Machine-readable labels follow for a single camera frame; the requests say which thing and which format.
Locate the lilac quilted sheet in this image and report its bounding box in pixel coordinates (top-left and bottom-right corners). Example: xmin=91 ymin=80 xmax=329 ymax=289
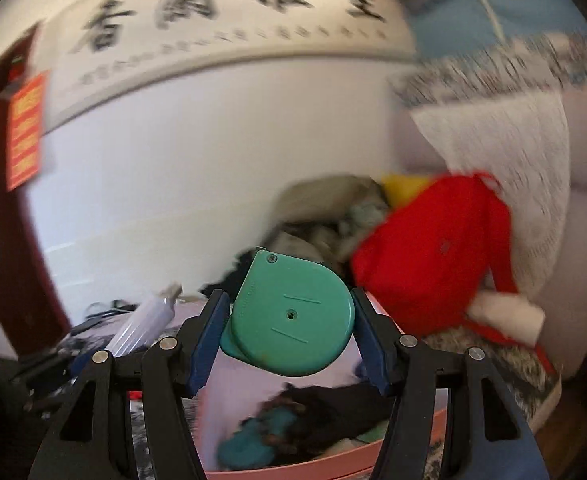
xmin=166 ymin=299 xmax=215 ymax=332

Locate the white lace cloth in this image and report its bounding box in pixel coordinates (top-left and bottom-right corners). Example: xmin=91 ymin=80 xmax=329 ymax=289
xmin=411 ymin=92 xmax=574 ymax=302

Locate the white fluffy cloth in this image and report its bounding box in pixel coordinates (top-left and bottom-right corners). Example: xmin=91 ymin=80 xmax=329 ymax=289
xmin=466 ymin=291 xmax=547 ymax=347

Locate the blue cloth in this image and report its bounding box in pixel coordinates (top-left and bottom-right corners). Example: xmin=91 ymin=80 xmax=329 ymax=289
xmin=407 ymin=0 xmax=587 ymax=57

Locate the grey garment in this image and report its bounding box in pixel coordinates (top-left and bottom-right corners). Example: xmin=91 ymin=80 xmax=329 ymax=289
xmin=268 ymin=199 xmax=390 ymax=267

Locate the yellow cloth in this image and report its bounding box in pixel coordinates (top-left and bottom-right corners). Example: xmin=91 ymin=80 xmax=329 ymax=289
xmin=381 ymin=174 xmax=432 ymax=209

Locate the olive garment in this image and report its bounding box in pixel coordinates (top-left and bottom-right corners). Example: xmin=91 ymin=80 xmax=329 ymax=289
xmin=274 ymin=175 xmax=375 ymax=227

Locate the dark wooden door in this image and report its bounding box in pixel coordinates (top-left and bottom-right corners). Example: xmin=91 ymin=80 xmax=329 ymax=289
xmin=0 ymin=25 xmax=72 ymax=357

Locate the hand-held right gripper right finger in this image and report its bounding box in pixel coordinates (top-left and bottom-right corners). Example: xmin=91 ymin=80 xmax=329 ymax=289
xmin=351 ymin=286 xmax=549 ymax=480

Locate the black cloth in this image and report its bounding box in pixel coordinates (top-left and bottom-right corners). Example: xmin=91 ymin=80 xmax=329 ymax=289
xmin=244 ymin=382 xmax=399 ymax=466

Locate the black garment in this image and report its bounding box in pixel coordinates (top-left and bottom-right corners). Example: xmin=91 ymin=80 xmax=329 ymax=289
xmin=201 ymin=250 xmax=255 ymax=302

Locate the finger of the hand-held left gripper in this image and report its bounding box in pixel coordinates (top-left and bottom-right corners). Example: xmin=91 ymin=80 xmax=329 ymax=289
xmin=18 ymin=340 xmax=109 ymax=397

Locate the green tape measure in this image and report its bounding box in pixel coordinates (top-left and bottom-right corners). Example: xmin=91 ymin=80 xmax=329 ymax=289
xmin=220 ymin=247 xmax=357 ymax=377

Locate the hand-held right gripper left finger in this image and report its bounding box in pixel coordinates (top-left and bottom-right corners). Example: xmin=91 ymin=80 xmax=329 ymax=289
xmin=26 ymin=289 xmax=232 ymax=480

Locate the blue plush toy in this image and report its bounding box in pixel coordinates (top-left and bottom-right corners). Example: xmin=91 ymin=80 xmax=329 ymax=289
xmin=217 ymin=407 xmax=299 ymax=468

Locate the calligraphy wall poster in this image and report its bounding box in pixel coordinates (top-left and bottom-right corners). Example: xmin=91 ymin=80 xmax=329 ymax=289
xmin=48 ymin=0 xmax=420 ymax=132

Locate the grey ribbed cup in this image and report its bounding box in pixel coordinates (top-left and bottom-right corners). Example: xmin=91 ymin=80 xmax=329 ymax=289
xmin=108 ymin=282 xmax=184 ymax=358

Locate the grey mottled blanket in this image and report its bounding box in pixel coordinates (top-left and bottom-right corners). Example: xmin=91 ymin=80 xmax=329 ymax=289
xmin=0 ymin=320 xmax=561 ymax=480

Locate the pink cardboard box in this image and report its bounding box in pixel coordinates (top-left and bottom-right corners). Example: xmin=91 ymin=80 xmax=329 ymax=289
xmin=126 ymin=305 xmax=451 ymax=480

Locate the red jacket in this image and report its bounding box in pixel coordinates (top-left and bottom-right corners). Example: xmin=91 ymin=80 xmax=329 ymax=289
xmin=351 ymin=172 xmax=558 ymax=377

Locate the red paper notice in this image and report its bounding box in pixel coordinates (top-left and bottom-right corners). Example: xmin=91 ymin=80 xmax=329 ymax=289
xmin=6 ymin=72 xmax=50 ymax=192

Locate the patterned pillow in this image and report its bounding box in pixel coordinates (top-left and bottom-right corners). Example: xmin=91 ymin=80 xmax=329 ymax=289
xmin=388 ymin=34 xmax=587 ymax=111

